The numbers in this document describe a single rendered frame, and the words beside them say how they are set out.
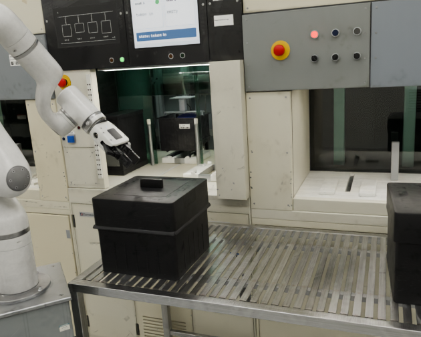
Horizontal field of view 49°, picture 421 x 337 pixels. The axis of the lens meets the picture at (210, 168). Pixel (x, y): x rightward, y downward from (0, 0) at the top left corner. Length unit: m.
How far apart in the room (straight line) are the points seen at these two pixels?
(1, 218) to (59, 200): 0.86
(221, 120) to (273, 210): 0.41
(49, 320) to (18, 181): 0.42
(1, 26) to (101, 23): 0.65
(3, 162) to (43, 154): 0.92
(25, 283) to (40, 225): 0.92
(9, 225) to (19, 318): 0.27
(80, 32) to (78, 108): 0.57
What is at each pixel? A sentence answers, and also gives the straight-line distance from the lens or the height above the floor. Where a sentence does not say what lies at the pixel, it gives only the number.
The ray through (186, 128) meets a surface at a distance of 2.43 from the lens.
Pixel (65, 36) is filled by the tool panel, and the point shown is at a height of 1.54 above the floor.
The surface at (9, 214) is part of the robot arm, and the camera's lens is 1.45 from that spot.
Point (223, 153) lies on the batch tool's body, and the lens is 1.76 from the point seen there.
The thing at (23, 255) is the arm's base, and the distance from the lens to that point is 1.48.
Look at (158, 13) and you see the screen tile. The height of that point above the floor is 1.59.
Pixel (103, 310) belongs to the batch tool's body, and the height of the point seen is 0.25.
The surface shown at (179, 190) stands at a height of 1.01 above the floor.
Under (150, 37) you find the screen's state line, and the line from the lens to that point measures 1.89.
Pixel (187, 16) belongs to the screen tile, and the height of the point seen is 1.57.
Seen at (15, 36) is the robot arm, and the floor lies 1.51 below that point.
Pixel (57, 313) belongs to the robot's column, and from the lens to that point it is 1.48.
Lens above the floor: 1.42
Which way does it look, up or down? 14 degrees down
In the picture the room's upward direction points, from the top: 4 degrees counter-clockwise
